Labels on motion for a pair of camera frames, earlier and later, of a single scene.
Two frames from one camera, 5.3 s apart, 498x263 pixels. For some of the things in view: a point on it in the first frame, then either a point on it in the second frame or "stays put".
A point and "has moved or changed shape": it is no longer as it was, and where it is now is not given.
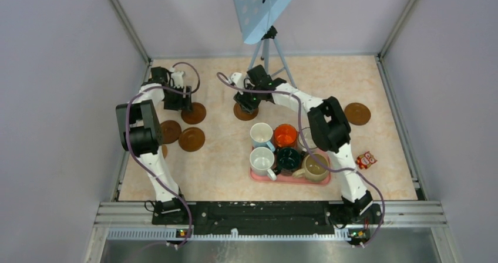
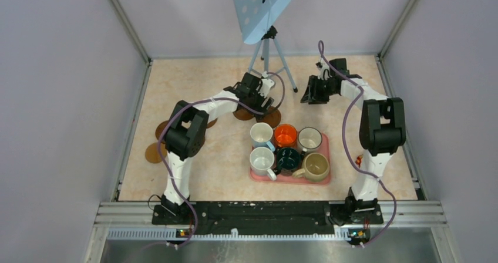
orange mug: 285,135 stays put
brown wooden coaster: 197,115 has moved or changed shape
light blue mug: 261,134 stays put
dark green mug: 288,159 stays put
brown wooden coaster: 191,139 has moved or changed shape
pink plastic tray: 289,179 stays put
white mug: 261,161 stays put
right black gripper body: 249,101 to 320,86
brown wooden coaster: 243,114 stays put
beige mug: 312,169 stays put
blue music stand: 258,4 stays put
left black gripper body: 174,100 to 256,100
